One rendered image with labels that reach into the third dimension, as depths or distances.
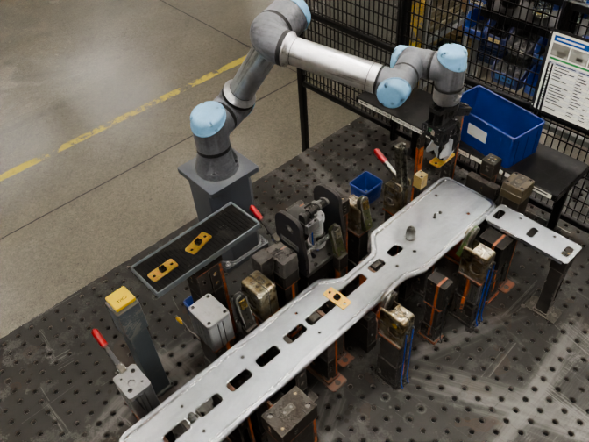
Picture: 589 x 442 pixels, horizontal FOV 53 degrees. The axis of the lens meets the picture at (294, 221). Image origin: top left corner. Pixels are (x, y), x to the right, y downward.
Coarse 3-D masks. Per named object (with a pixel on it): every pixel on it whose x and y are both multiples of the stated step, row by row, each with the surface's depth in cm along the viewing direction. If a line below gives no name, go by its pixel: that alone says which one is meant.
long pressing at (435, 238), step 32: (448, 192) 202; (384, 224) 193; (416, 224) 193; (448, 224) 192; (384, 256) 184; (416, 256) 183; (320, 288) 176; (384, 288) 175; (288, 320) 169; (320, 320) 168; (352, 320) 168; (256, 352) 162; (288, 352) 161; (320, 352) 161; (192, 384) 156; (224, 384) 155; (256, 384) 155; (160, 416) 150; (224, 416) 149
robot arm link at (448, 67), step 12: (444, 48) 150; (456, 48) 149; (432, 60) 151; (444, 60) 148; (456, 60) 147; (432, 72) 152; (444, 72) 150; (456, 72) 150; (444, 84) 153; (456, 84) 152
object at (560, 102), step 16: (560, 32) 187; (560, 48) 189; (576, 48) 186; (544, 64) 196; (560, 64) 192; (576, 64) 188; (560, 80) 195; (576, 80) 191; (560, 96) 198; (576, 96) 194; (544, 112) 206; (560, 112) 202; (576, 112) 197
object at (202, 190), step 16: (192, 160) 207; (240, 160) 206; (192, 176) 201; (240, 176) 200; (192, 192) 210; (208, 192) 195; (224, 192) 199; (240, 192) 205; (208, 208) 206; (256, 240) 226; (224, 256) 221; (240, 256) 224
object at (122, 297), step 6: (120, 288) 160; (114, 294) 159; (120, 294) 159; (126, 294) 159; (108, 300) 157; (114, 300) 157; (120, 300) 157; (126, 300) 157; (132, 300) 157; (114, 306) 156; (120, 306) 156
